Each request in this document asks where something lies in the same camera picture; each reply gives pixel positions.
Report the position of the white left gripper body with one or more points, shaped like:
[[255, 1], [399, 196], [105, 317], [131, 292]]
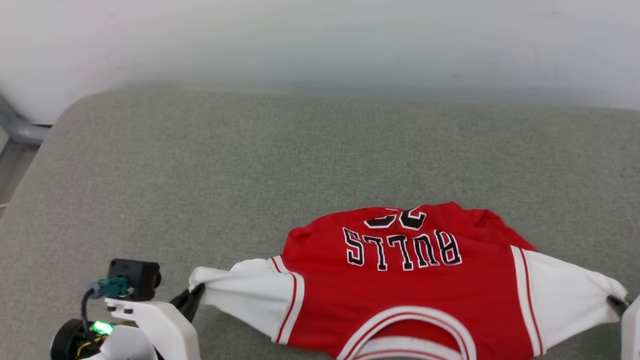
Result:
[[160, 325]]

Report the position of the red white Bulls jersey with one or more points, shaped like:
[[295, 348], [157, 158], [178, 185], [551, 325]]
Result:
[[400, 300]]

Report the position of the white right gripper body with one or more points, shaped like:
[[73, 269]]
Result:
[[632, 335]]

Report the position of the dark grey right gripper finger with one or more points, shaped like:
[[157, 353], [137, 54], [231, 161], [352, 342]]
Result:
[[617, 304]]

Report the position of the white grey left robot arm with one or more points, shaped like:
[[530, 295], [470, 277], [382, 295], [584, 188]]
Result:
[[122, 347]]

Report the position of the grey metal pipe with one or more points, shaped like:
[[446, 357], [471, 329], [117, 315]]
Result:
[[20, 131]]

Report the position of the grey fabric sofa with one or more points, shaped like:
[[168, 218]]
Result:
[[200, 175]]

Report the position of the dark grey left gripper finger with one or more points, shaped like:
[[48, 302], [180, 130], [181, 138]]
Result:
[[189, 302]]

